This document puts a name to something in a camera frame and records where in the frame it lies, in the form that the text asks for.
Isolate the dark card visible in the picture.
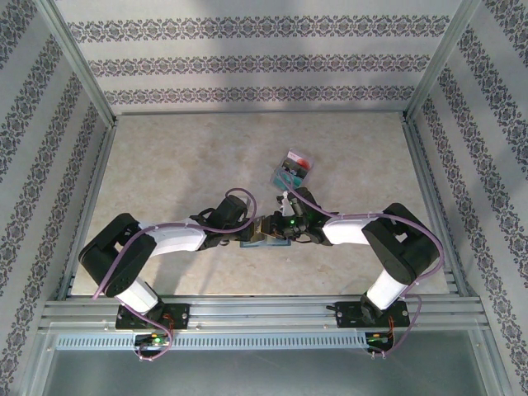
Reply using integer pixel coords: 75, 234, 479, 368
279, 159, 311, 177

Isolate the small controller circuit board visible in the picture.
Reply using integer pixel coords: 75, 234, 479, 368
365, 332, 395, 346
134, 332, 171, 347

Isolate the clear packet with colourful contents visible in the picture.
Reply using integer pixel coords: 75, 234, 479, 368
270, 145, 317, 191

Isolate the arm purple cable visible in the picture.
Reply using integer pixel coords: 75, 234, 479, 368
92, 187, 257, 364
282, 172, 446, 362

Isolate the white and red card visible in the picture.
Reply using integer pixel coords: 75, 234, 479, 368
285, 148, 315, 169

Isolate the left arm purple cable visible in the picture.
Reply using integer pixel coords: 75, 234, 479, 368
92, 187, 257, 364

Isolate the aluminium side rail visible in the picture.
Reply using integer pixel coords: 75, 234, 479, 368
402, 118, 471, 299
55, 121, 119, 302

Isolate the thin aluminium table edge rail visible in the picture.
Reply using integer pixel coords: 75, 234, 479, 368
113, 109, 408, 119

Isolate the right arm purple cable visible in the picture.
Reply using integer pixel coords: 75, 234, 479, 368
282, 172, 446, 362

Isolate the aluminium corner post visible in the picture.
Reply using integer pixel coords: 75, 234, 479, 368
402, 0, 483, 125
32, 0, 119, 129

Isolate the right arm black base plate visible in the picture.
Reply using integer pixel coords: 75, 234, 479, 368
336, 300, 410, 330

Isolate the teal card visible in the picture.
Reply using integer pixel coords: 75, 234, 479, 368
272, 171, 307, 187

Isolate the wide aluminium base rail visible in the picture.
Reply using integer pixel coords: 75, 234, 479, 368
39, 293, 486, 333

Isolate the slotted grey cable duct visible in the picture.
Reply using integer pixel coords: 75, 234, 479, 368
55, 332, 399, 351

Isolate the grey metal sheet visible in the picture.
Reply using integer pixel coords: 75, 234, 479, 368
40, 350, 496, 396

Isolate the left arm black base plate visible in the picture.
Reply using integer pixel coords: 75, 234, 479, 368
115, 303, 191, 331

